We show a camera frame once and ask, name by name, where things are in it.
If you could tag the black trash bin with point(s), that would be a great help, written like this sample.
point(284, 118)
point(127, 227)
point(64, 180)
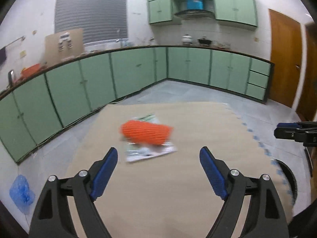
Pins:
point(293, 178)

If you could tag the white metal bracket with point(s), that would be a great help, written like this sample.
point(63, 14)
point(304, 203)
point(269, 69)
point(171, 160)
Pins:
point(65, 42)

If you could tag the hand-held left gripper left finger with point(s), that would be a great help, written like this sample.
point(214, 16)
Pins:
point(106, 171)

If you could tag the beige floor mat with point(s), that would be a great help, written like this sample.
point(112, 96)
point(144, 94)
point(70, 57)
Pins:
point(173, 203)

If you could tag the white lidded pot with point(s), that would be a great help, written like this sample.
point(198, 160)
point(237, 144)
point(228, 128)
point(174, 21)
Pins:
point(187, 40)

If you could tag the white and green packet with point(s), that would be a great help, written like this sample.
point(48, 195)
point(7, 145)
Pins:
point(148, 153)

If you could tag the grey window blind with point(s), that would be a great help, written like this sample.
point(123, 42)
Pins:
point(91, 12)

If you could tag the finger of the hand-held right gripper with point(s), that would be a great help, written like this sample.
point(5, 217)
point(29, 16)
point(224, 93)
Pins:
point(284, 131)

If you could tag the orange foam net sleeve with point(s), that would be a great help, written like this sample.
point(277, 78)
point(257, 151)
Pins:
point(146, 131)

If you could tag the metal kettle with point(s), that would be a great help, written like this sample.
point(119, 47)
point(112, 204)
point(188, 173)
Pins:
point(11, 77)

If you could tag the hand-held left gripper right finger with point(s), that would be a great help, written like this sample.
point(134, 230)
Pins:
point(213, 176)

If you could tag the blue box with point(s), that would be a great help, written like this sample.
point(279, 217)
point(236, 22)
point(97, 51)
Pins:
point(195, 3)

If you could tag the metal faucet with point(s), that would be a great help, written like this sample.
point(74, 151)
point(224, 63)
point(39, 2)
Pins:
point(120, 39)

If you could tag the green upper kitchen cabinets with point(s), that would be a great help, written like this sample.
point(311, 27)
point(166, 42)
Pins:
point(232, 7)

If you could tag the range hood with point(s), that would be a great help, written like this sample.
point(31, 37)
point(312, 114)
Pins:
point(193, 13)

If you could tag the brown cardboard sheet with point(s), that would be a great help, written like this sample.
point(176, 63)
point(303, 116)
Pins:
point(50, 52)

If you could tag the green lower kitchen cabinets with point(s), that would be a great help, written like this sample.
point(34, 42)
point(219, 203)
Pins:
point(74, 84)

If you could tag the blue plastic bag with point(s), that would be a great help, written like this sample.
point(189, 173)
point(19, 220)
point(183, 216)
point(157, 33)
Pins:
point(22, 194)

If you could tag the orange plastic basin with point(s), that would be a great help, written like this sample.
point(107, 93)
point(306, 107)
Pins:
point(31, 70)

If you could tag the yellow wall socket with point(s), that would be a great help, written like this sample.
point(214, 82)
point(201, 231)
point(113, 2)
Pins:
point(23, 53)

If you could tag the green kitchen cabinets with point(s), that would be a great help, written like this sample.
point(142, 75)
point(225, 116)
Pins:
point(232, 7)
point(74, 84)

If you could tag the metal towel rail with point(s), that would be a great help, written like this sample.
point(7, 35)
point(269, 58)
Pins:
point(12, 43)

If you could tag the black wok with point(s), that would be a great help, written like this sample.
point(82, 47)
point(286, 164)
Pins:
point(204, 41)

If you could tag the wooden door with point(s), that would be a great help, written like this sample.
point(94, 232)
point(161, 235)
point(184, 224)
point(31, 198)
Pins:
point(308, 79)
point(284, 59)

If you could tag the dark towel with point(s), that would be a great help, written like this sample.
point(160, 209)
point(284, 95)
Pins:
point(2, 56)

